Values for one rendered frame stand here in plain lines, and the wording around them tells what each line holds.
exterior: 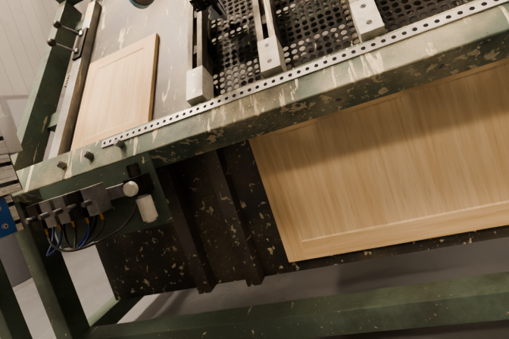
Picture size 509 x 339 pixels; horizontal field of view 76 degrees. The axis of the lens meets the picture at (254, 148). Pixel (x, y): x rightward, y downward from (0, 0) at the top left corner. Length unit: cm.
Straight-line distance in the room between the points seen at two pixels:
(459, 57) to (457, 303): 65
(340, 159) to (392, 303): 46
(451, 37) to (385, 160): 43
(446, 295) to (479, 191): 34
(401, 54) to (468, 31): 15
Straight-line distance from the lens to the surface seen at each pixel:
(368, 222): 122
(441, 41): 93
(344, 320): 114
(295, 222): 124
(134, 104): 132
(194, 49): 121
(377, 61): 91
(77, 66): 173
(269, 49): 102
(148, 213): 108
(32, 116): 178
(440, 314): 113
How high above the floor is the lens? 79
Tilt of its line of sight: 4 degrees down
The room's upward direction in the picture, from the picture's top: 18 degrees counter-clockwise
